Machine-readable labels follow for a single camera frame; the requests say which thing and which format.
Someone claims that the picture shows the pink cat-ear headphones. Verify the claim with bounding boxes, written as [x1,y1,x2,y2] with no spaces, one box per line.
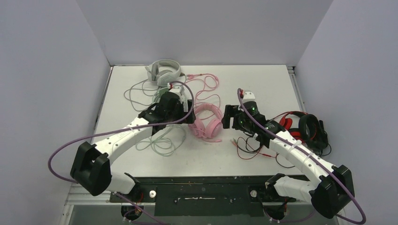
[186,73,224,143]

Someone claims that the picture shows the mint green headphones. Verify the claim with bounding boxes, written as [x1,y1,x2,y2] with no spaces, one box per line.
[135,88,187,157]

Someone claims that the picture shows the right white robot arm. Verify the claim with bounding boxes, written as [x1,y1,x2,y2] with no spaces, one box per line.
[222,101,355,218]

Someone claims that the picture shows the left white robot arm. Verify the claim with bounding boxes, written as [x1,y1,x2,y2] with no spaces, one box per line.
[70,91,195,202]

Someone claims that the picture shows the red and black headphones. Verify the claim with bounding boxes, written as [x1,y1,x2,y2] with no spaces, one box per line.
[270,111,331,156]

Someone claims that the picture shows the white gaming headset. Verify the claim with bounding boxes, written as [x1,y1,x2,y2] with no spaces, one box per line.
[124,59,187,113]

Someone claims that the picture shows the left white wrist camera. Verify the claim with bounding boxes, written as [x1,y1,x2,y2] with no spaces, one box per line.
[167,82,189,113]

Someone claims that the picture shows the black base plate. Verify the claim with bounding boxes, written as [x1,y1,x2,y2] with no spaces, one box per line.
[126,175,306,217]

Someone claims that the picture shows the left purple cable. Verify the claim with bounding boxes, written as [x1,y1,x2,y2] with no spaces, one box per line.
[47,81,195,225]

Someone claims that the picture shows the purple cable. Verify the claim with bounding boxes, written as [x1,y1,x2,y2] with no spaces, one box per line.
[47,81,195,225]
[237,88,367,225]

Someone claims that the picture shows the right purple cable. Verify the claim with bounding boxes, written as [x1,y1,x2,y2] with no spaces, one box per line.
[237,88,367,225]

